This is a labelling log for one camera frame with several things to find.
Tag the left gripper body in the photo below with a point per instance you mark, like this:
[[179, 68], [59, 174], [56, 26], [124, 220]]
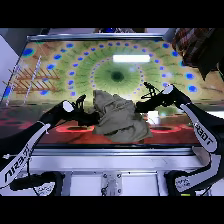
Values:
[[86, 118]]

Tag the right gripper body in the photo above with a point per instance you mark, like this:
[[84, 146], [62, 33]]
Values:
[[150, 105]]

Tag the olive green shirt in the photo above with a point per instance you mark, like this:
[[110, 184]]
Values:
[[120, 116]]

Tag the white clothes hanger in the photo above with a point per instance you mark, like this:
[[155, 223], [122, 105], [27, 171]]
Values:
[[33, 75]]

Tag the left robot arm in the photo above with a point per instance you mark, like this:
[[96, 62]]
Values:
[[20, 150]]

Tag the brown clothes hanger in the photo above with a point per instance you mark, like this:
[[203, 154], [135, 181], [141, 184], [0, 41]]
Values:
[[35, 79]]

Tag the checked shirt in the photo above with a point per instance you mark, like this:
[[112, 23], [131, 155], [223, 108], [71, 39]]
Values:
[[191, 43]]

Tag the black garment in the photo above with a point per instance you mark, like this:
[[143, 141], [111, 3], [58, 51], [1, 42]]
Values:
[[211, 53]]

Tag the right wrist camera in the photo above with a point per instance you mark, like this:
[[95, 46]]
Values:
[[150, 90]]

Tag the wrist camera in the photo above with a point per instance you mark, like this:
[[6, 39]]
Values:
[[81, 101], [150, 90]]

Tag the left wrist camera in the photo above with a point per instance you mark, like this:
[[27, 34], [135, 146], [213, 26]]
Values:
[[81, 101]]

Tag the silver frame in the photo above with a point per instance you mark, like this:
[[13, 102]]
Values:
[[110, 160]]

